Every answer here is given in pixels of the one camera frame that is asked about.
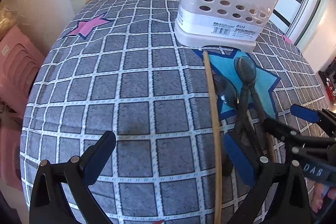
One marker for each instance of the grey checked tablecloth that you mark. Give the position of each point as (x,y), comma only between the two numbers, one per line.
(118,67)

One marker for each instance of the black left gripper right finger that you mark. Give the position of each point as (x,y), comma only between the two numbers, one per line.
(290,201)

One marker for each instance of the dark translucent plastic spoon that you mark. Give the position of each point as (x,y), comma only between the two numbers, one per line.
(227,92)

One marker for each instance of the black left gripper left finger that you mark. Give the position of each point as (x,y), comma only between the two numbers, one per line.
(48,201)

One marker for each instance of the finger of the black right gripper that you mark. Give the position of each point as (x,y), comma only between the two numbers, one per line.
(290,136)
(324,118)

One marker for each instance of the pink plastic stool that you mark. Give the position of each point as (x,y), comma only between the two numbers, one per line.
(20,63)

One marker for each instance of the person's hand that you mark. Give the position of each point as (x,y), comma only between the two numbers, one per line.
(317,199)

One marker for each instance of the plain bamboo chopstick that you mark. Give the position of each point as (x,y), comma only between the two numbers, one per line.
(216,137)

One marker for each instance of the pink plastic utensil holder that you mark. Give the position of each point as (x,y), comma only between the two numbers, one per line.
(229,23)

